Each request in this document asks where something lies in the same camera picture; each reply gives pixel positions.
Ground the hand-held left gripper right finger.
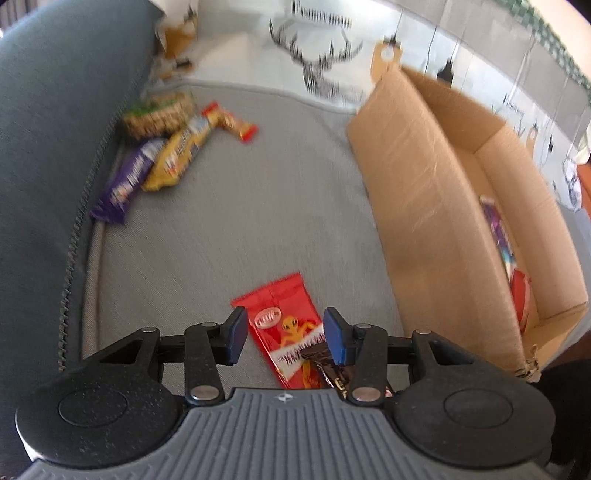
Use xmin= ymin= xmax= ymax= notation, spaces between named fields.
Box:
xmin=322 ymin=306 xmax=485 ymax=404

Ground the cardboard box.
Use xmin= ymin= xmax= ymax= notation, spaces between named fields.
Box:
xmin=346 ymin=65 xmax=590 ymax=382

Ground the red and white snack packet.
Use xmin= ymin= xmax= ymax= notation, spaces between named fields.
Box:
xmin=510 ymin=270 xmax=533 ymax=334

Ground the peanut bag with green label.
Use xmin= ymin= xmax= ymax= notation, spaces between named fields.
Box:
xmin=122 ymin=91 xmax=195 ymax=140

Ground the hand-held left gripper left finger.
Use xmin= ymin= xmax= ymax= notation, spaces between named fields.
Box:
xmin=83 ymin=306 xmax=248 ymax=405

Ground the grey printed sofa cover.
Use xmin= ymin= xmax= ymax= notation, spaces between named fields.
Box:
xmin=83 ymin=0 xmax=591 ymax=389

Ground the red-ended clear snack packet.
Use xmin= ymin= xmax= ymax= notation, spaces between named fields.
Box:
xmin=202 ymin=102 xmax=259 ymax=144

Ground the red packet with orange figure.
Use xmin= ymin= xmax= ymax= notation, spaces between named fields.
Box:
xmin=231 ymin=272 xmax=325 ymax=391

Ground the green checkered cloth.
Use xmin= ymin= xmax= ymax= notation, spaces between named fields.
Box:
xmin=503 ymin=0 xmax=591 ymax=89

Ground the purple snack packet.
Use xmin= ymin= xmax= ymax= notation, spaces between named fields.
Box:
xmin=89 ymin=137 xmax=165 ymax=225
xmin=479 ymin=196 xmax=516 ymax=278

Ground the dark chocolate bar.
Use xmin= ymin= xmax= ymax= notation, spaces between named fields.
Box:
xmin=300 ymin=343 xmax=394 ymax=400

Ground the yellow snack packet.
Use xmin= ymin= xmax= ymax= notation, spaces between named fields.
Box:
xmin=142 ymin=115 xmax=216 ymax=192

